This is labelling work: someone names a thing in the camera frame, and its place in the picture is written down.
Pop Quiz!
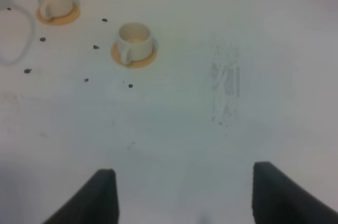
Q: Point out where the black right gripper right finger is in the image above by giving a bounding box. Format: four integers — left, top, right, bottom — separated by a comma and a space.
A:
252, 162, 337, 224

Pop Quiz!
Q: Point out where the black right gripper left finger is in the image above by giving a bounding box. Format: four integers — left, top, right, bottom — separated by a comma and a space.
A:
45, 169, 119, 224

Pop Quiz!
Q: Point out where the orange coaster near teapot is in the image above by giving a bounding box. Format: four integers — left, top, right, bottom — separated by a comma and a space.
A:
35, 2, 80, 26

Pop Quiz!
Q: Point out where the white teacup near teapot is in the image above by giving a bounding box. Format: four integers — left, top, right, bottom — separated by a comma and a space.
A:
38, 0, 73, 21

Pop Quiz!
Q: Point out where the orange coaster far right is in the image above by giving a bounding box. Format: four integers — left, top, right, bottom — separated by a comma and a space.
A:
110, 38, 157, 68

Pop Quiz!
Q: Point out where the white teacup far right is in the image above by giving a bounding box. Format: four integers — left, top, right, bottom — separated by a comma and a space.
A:
117, 22, 153, 65

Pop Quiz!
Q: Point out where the black braided left cable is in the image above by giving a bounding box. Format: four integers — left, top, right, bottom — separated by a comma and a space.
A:
0, 0, 36, 66

